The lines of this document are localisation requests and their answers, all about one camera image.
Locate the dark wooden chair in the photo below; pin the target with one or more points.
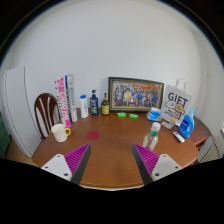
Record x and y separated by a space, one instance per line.
40 115

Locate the blue tissue pack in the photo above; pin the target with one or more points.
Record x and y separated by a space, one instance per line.
154 115

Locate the white remote control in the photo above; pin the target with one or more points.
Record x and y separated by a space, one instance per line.
178 137

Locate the dark blue pump bottle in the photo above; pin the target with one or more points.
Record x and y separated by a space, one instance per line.
94 106

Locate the framed group photo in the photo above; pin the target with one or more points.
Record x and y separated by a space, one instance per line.
135 94

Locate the small snack packet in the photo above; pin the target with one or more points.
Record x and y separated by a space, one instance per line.
166 124

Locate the blue detergent bottle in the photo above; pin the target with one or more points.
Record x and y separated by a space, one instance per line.
186 126

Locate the white radiator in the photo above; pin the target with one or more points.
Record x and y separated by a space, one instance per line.
213 151

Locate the white paper gift bag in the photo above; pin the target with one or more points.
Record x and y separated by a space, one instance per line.
176 103

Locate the small green packet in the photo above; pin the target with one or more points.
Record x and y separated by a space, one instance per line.
121 114
133 116

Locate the white lotion tube blue cap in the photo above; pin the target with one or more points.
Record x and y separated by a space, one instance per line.
84 107

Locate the amber pump bottle yellow label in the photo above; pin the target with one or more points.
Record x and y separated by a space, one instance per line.
105 107

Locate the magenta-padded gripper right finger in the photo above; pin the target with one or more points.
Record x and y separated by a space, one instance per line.
146 159

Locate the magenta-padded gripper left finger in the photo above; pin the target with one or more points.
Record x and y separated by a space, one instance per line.
77 159

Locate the flat round red coaster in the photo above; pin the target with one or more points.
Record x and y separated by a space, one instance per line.
93 135

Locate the clear bottle with green label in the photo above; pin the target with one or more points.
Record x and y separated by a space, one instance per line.
151 138

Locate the white door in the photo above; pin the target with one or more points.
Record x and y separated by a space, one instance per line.
16 106

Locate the orange-tipped small white pack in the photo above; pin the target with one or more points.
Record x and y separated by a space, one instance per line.
173 120

